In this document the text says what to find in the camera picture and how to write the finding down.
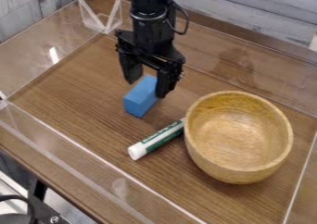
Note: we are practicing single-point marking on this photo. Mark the black metal stand base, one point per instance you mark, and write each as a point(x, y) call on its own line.
point(18, 212)

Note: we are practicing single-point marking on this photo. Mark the blue foam block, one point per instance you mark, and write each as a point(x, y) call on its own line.
point(142, 96)

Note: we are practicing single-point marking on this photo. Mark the white green marker pen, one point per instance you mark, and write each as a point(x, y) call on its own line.
point(157, 140)

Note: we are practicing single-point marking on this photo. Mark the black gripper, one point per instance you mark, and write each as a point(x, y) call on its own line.
point(147, 45)

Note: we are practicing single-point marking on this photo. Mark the brown wooden bowl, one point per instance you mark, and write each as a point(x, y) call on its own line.
point(238, 136)

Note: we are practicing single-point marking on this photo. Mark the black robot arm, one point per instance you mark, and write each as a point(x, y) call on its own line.
point(154, 9)

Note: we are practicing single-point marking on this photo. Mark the clear acrylic tray walls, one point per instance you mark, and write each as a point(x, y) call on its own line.
point(66, 130)

